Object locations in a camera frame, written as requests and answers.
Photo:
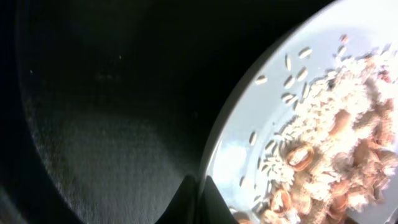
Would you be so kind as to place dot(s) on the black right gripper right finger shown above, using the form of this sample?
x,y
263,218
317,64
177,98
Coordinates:
x,y
211,208

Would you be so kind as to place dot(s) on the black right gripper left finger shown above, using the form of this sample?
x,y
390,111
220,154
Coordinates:
x,y
181,209

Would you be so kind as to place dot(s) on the grey plate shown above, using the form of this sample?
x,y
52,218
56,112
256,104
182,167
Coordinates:
x,y
254,112

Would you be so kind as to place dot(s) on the food scraps and rice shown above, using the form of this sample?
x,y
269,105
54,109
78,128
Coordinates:
x,y
334,153

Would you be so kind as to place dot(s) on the round black serving tray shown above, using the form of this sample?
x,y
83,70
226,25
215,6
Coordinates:
x,y
107,105

